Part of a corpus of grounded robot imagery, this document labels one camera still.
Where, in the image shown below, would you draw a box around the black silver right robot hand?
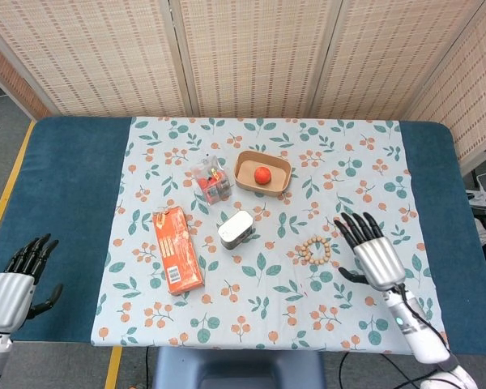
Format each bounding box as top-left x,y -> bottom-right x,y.
333,211 -> 407,292

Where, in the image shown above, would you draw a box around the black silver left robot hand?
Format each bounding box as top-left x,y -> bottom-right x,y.
0,233 -> 65,333

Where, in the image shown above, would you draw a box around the wooden bead bracelet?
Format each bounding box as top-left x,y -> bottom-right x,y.
299,235 -> 332,267

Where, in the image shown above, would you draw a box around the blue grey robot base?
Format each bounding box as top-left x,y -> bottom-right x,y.
151,347 -> 327,389

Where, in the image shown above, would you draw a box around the yellow floor tape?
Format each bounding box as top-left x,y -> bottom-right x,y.
0,120 -> 36,261
104,346 -> 124,389

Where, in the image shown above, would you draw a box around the floral printed tablecloth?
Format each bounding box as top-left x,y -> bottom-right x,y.
91,116 -> 450,357

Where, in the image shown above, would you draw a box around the white chair base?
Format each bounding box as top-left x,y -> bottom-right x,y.
464,169 -> 486,212

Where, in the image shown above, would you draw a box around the blue table cover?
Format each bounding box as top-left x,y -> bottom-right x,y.
0,116 -> 486,344

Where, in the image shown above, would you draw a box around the rectangular luncheon meat tin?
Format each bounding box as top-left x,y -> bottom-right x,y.
217,209 -> 255,250

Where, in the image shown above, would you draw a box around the brown paper tray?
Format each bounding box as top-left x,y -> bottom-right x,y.
233,150 -> 292,199

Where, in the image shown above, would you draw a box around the orange cardboard box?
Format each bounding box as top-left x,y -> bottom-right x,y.
151,205 -> 206,297

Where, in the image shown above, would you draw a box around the clear plastic box red contents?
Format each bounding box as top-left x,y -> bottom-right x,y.
189,153 -> 234,207

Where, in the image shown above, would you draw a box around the woven bamboo screen panel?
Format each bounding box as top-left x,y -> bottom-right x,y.
172,0 -> 343,121
307,0 -> 486,122
0,18 -> 49,122
403,0 -> 486,176
0,0 -> 194,119

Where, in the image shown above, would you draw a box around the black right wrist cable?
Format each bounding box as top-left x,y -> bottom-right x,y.
395,283 -> 451,354

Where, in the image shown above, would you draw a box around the black floor cable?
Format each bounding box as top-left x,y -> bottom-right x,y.
338,351 -> 421,389

